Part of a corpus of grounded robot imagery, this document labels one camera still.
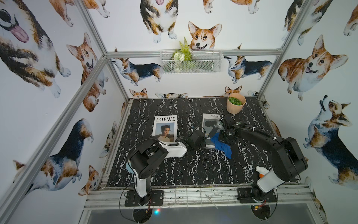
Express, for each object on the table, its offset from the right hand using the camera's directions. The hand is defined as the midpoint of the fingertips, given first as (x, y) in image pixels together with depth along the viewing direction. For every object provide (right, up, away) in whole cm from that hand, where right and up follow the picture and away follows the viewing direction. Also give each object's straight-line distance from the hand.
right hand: (219, 139), depth 90 cm
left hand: (-8, -1, +2) cm, 9 cm away
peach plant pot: (+14, +20, +14) cm, 28 cm away
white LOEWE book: (-36, +6, +8) cm, 38 cm away
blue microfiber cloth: (0, -3, -4) cm, 5 cm away
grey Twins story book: (-4, +8, +9) cm, 12 cm away
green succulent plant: (+14, +26, +14) cm, 33 cm away
